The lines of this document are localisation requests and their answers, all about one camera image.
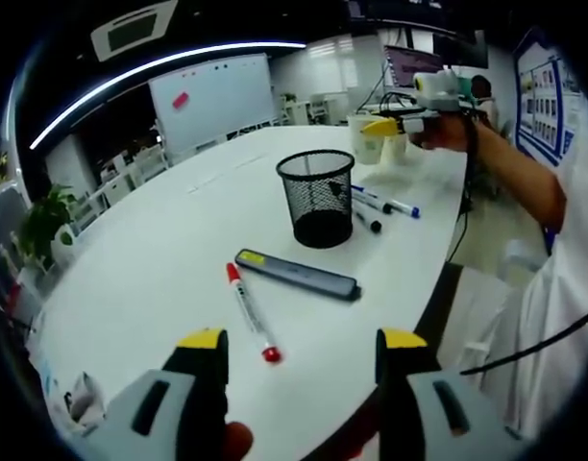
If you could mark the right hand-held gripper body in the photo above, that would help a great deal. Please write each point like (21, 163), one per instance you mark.
(438, 91)

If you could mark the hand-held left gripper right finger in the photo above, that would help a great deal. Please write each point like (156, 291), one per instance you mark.
(419, 427)

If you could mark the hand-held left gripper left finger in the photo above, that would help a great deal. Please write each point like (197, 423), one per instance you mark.
(130, 418)

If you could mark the white paper cup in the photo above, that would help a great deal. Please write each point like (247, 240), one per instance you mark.
(396, 151)
(368, 144)

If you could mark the blue whiteboard marker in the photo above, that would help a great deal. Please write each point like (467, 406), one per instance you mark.
(395, 205)

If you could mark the black mesh pen holder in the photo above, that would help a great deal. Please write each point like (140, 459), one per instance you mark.
(318, 230)

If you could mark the red whiteboard marker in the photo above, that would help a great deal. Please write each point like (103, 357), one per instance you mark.
(251, 312)

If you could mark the large standing whiteboard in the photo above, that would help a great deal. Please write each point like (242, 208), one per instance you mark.
(217, 105)

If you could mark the red whiteboard eraser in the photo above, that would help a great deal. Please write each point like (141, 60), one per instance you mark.
(180, 100)

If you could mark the person's right hand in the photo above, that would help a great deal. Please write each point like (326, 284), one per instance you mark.
(448, 137)

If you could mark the person's left hand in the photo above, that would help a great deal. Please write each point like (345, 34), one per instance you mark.
(238, 442)

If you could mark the green panel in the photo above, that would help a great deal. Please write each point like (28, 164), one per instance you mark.
(467, 90)

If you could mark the laptop with purple screen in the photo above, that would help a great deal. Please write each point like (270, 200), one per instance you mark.
(409, 65)

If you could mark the black monitor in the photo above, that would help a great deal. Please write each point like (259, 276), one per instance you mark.
(462, 48)

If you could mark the white office chair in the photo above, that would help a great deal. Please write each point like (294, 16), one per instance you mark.
(318, 106)

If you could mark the blue white packet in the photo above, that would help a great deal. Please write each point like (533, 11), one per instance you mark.
(46, 374)

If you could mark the curved ceiling light strip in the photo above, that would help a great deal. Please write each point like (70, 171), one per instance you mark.
(275, 45)

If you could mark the white chair armrest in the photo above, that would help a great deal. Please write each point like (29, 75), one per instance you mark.
(517, 252)

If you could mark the person's white clothing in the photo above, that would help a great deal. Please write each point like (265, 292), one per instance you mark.
(563, 298)

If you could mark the green potted plant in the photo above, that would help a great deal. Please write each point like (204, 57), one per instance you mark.
(44, 221)

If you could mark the ceiling air conditioner vent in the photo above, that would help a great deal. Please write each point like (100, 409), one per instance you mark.
(130, 31)

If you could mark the large dark wall screen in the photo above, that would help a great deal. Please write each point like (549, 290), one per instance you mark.
(395, 7)

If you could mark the blue white wall poster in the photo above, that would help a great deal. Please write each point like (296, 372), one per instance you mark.
(539, 105)

